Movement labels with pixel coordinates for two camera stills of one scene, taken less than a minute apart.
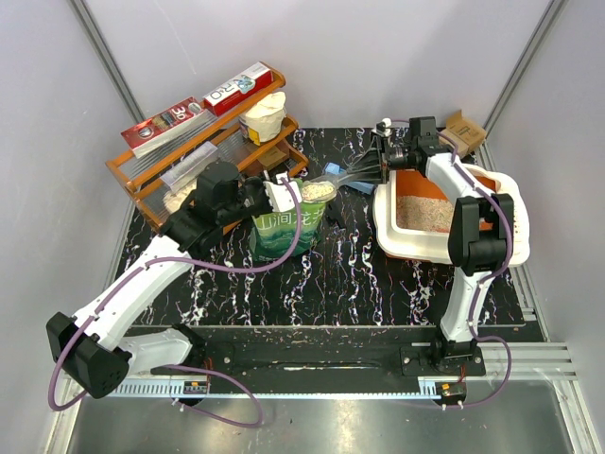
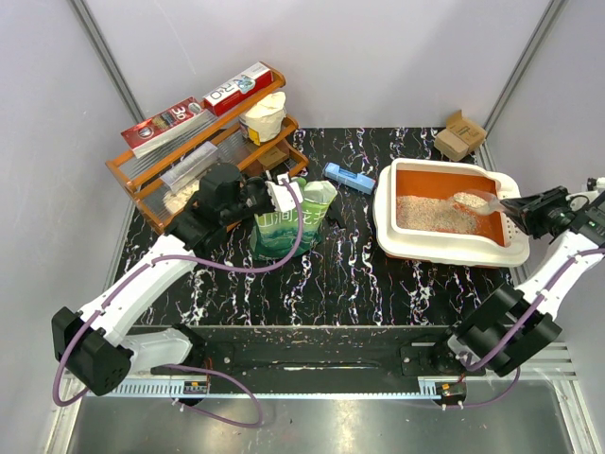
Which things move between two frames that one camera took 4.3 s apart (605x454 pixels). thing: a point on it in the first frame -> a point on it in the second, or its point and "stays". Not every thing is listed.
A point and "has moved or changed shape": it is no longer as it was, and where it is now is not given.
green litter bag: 273,234 stays
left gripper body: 252,198 stays
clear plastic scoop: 323,187 has moved or changed shape
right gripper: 372,160 -> 527,211
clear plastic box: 188,169 stays
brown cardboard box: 466,134 stays
